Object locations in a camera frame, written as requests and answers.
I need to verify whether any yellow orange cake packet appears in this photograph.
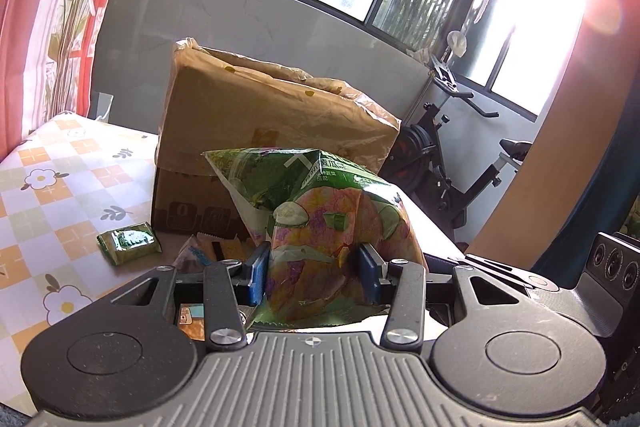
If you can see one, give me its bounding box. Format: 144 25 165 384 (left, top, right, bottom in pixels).
197 231 251 264

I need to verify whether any tan wooden panel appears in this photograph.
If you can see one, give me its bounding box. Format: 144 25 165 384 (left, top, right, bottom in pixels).
462 0 640 258

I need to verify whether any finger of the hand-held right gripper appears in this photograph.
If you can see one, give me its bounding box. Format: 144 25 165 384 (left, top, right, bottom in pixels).
425 254 527 294

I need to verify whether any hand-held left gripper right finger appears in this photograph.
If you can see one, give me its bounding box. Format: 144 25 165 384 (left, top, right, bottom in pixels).
356 242 508 352

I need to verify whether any cardboard box with plastic liner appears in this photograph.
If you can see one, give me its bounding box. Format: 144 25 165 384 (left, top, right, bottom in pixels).
152 38 402 238

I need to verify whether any printed backdrop cloth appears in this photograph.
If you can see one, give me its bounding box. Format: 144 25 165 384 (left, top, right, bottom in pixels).
0 0 146 158

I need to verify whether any black exercise bike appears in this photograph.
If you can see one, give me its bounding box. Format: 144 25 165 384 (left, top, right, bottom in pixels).
385 52 533 239

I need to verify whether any clear bread packet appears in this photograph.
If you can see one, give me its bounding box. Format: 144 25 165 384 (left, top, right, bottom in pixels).
172 234 213 269

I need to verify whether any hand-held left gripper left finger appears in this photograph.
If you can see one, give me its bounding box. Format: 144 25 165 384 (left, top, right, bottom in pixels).
111 242 272 352

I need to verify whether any white hanging cloth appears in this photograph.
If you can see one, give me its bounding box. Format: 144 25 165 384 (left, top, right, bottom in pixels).
446 29 469 56

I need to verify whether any small green snack packet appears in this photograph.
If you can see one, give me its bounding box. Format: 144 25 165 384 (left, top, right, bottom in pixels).
96 221 164 265

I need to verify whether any green cucumber chip bag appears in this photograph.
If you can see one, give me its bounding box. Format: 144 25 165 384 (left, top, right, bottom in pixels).
201 147 428 325

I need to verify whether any orange packet with blue label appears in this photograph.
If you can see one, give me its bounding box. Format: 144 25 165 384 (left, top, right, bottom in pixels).
172 303 207 342

